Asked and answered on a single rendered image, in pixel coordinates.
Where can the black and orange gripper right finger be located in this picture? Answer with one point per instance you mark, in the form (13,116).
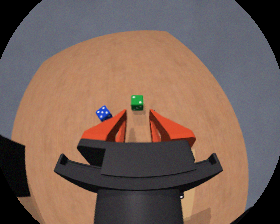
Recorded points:
(169,130)

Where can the tan square mat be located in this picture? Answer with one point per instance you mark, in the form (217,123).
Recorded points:
(187,202)

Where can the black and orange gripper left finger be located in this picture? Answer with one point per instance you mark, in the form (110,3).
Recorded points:
(108,129)

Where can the blue die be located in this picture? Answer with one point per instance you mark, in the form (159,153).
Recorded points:
(103,114)

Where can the green die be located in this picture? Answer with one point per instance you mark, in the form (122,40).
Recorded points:
(137,102)

